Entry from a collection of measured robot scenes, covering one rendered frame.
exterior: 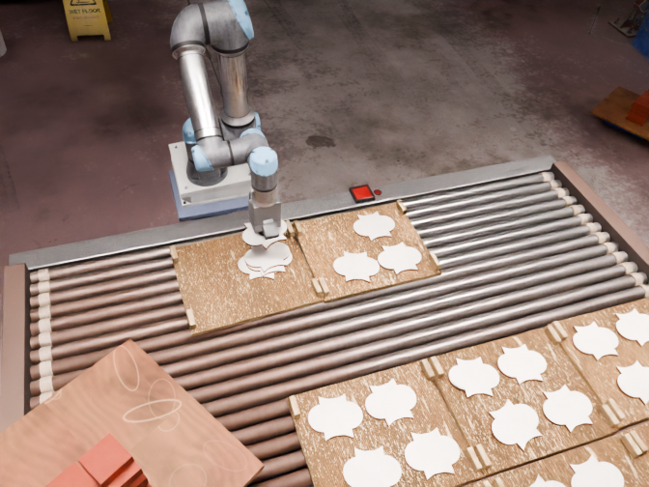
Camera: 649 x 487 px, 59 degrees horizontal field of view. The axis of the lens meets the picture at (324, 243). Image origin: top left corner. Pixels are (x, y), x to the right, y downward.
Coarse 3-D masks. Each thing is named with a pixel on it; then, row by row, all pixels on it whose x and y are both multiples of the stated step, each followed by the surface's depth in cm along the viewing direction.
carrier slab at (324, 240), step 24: (336, 216) 203; (312, 240) 195; (336, 240) 195; (360, 240) 196; (384, 240) 197; (408, 240) 198; (312, 264) 187; (336, 288) 181; (360, 288) 182; (384, 288) 184
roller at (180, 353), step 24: (528, 264) 196; (552, 264) 198; (432, 288) 186; (456, 288) 188; (336, 312) 177; (360, 312) 179; (240, 336) 169; (264, 336) 171; (168, 360) 163; (48, 384) 154
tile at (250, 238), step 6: (282, 222) 183; (246, 228) 182; (252, 228) 181; (282, 228) 182; (246, 234) 179; (252, 234) 179; (258, 234) 179; (282, 234) 180; (246, 240) 177; (252, 240) 177; (258, 240) 178; (264, 240) 178; (270, 240) 178; (276, 240) 178; (282, 240) 179; (264, 246) 176
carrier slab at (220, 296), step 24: (216, 240) 192; (240, 240) 193; (288, 240) 194; (192, 264) 184; (216, 264) 185; (192, 288) 177; (216, 288) 178; (240, 288) 179; (264, 288) 179; (288, 288) 180; (312, 288) 181; (216, 312) 172; (240, 312) 172; (264, 312) 173
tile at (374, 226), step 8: (360, 216) 203; (368, 216) 203; (376, 216) 203; (384, 216) 204; (360, 224) 200; (368, 224) 200; (376, 224) 201; (384, 224) 201; (392, 224) 201; (360, 232) 198; (368, 232) 198; (376, 232) 198; (384, 232) 198
